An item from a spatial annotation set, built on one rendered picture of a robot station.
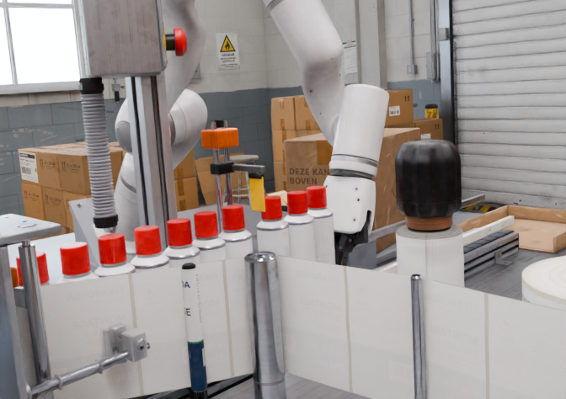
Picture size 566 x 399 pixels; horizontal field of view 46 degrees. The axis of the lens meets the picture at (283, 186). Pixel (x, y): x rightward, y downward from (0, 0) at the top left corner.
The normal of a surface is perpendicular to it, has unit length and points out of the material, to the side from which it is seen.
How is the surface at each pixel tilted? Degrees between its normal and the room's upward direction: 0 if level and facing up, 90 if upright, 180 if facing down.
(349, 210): 69
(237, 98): 90
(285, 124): 91
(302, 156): 90
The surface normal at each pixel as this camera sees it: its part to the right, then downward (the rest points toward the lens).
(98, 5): 0.19, 0.15
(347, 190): -0.62, -0.22
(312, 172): -0.54, 0.17
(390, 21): -0.77, 0.15
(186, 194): 0.66, 0.07
